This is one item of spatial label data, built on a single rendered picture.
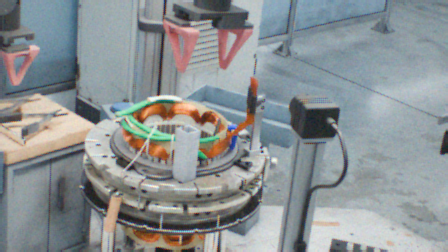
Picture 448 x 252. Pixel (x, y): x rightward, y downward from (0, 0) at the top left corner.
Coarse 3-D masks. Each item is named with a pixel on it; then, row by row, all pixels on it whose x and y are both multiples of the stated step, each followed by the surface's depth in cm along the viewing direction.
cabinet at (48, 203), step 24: (24, 168) 158; (48, 168) 162; (72, 168) 167; (24, 192) 160; (48, 192) 164; (72, 192) 169; (0, 216) 160; (24, 216) 162; (48, 216) 167; (72, 216) 171; (0, 240) 162; (24, 240) 164; (48, 240) 169; (72, 240) 174
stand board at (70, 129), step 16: (16, 112) 168; (32, 112) 169; (48, 112) 169; (64, 112) 170; (16, 128) 161; (64, 128) 164; (80, 128) 164; (0, 144) 155; (16, 144) 156; (32, 144) 156; (48, 144) 158; (64, 144) 161; (16, 160) 154
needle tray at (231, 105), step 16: (192, 96) 187; (208, 96) 192; (224, 96) 191; (240, 96) 189; (224, 112) 180; (240, 112) 189; (272, 112) 187; (288, 112) 185; (272, 128) 176; (288, 128) 175; (288, 144) 176; (240, 224) 189
